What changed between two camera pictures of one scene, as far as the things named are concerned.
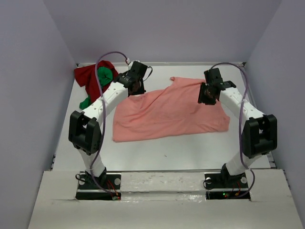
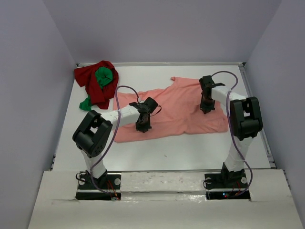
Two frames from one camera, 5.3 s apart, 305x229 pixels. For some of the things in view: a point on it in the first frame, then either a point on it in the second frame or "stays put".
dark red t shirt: [86, 77] stays put
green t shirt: [105, 75] stays put
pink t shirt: [170, 110] stays put
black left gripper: [140, 91] → [143, 129]
